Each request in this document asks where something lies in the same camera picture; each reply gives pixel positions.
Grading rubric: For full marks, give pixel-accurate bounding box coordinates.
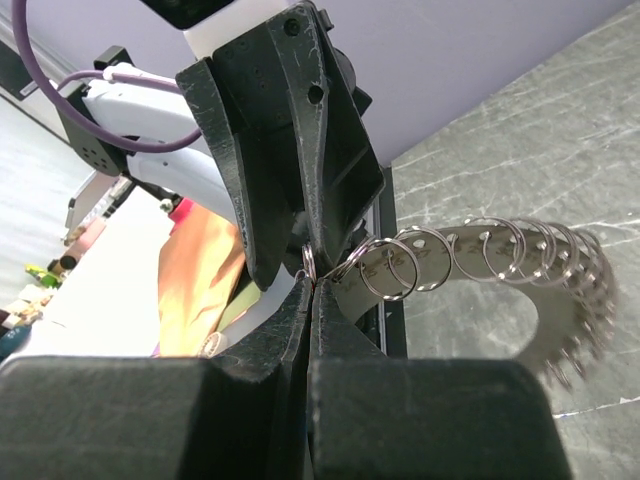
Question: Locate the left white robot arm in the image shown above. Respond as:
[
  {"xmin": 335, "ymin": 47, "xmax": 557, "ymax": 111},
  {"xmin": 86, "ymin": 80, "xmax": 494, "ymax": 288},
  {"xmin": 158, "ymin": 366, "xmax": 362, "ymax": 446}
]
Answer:
[{"xmin": 60, "ymin": 1, "xmax": 384, "ymax": 289}]

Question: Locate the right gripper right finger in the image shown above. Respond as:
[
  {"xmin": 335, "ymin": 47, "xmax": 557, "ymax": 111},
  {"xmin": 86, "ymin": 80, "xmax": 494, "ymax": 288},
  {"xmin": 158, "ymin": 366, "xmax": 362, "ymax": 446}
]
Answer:
[{"xmin": 309, "ymin": 280, "xmax": 572, "ymax": 479}]

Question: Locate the white round fan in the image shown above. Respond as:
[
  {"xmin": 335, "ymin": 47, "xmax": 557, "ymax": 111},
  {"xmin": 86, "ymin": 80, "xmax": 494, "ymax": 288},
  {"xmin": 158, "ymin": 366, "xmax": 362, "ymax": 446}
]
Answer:
[{"xmin": 199, "ymin": 332, "xmax": 229, "ymax": 358}]

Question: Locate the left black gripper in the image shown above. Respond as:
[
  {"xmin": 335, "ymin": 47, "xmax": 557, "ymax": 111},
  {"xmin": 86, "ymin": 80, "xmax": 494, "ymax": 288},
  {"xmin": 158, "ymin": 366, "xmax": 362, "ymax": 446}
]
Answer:
[{"xmin": 176, "ymin": 1, "xmax": 383, "ymax": 290}]

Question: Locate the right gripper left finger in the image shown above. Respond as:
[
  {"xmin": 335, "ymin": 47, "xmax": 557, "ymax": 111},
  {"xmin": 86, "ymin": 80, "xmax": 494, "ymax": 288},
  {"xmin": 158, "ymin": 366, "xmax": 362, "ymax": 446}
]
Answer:
[{"xmin": 1, "ymin": 277, "xmax": 313, "ymax": 479}]

